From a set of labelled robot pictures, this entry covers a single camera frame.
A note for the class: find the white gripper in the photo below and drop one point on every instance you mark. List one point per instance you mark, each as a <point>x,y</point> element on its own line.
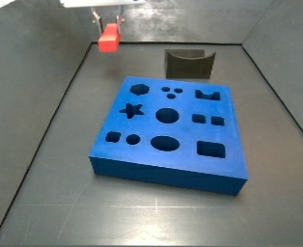
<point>103,3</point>

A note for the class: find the red rectangular block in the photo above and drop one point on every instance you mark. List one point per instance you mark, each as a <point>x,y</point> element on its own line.
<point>110,39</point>

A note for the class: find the black curved fixture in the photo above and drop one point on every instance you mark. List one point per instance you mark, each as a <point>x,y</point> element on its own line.
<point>189,63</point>

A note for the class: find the blue foam shape board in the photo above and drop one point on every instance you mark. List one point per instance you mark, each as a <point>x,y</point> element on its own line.
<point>171,133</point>

